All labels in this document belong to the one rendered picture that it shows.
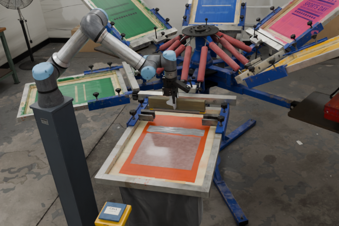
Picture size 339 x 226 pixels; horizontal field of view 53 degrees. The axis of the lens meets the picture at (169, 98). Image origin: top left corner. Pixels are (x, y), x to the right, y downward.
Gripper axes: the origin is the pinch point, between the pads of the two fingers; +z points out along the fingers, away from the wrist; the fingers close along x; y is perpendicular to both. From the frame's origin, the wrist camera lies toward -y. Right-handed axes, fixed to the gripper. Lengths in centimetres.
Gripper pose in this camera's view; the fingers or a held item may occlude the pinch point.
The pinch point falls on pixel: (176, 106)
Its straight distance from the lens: 211.0
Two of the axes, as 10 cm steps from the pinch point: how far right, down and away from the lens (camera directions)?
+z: 0.7, 8.8, 4.7
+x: -2.6, 4.7, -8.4
